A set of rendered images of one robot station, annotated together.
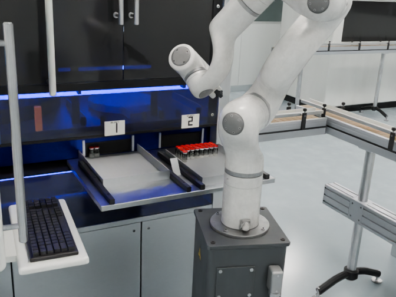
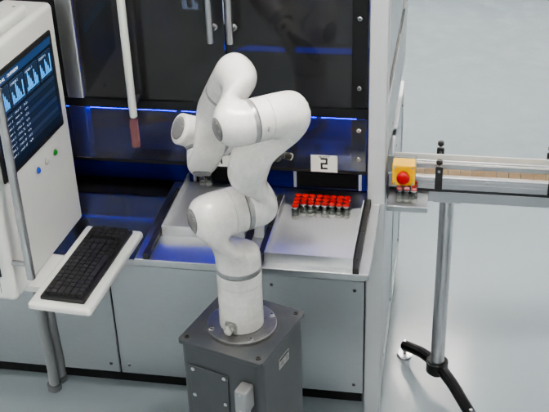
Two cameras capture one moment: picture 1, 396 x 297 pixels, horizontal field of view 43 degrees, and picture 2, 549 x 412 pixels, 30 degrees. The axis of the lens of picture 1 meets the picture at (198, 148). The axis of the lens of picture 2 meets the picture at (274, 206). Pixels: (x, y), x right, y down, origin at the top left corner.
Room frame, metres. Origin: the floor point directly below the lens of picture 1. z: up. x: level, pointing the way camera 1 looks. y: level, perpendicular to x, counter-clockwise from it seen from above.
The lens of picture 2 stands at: (-0.22, -1.64, 2.54)
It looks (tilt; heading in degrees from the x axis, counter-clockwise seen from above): 30 degrees down; 39
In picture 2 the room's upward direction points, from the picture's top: 2 degrees counter-clockwise
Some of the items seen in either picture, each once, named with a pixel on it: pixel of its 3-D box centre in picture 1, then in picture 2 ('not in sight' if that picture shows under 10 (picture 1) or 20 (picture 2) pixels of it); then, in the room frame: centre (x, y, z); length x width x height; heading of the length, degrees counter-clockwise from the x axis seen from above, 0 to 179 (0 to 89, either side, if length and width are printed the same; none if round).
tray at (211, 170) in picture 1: (211, 162); (316, 230); (1.92, -0.06, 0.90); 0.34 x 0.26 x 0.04; 28
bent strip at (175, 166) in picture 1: (181, 171); (256, 235); (1.77, 0.06, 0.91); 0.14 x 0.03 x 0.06; 29
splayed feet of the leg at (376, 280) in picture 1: (349, 279); not in sight; (2.41, -0.87, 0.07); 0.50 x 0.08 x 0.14; 118
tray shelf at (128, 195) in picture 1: (168, 171); (263, 226); (1.87, 0.11, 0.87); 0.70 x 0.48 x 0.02; 118
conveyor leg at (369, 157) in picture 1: (360, 215); not in sight; (2.41, -0.87, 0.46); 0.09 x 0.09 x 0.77; 28
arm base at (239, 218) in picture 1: (241, 198); (240, 297); (1.45, -0.15, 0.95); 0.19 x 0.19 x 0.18
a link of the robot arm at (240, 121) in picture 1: (243, 136); (225, 232); (1.42, -0.13, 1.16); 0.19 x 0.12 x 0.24; 154
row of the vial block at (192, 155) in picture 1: (198, 152); (321, 209); (2.01, -0.01, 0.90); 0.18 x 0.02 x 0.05; 118
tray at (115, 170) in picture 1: (122, 164); (215, 204); (1.85, 0.30, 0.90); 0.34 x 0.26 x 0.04; 28
